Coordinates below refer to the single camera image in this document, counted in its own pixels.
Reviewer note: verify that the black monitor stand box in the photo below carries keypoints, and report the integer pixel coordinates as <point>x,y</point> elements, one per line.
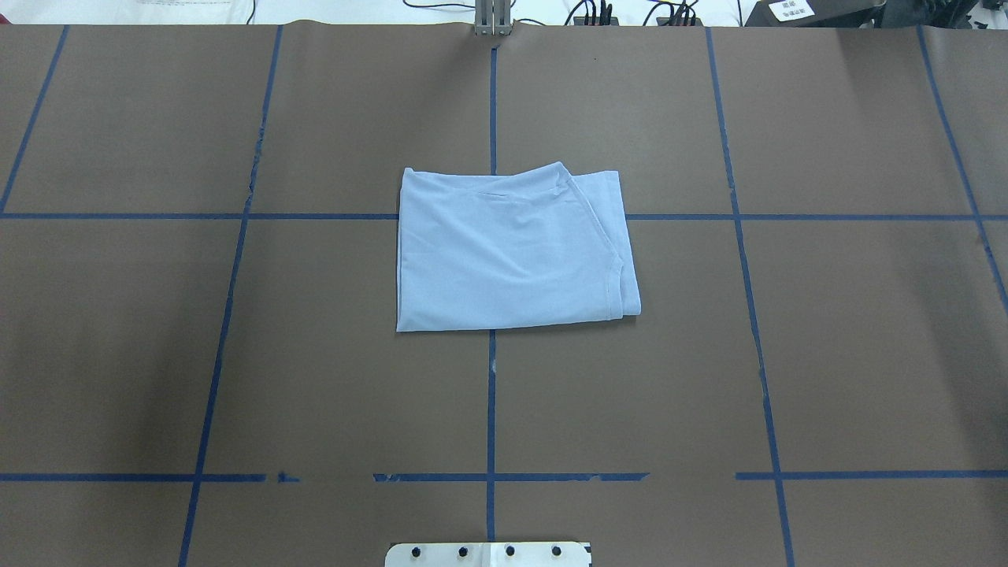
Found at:
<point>813,14</point>

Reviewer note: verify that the aluminium frame post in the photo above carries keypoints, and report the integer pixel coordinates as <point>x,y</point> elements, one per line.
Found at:
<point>493,17</point>

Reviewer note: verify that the light blue t-shirt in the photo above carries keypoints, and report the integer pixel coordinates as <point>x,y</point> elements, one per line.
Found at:
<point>540,248</point>

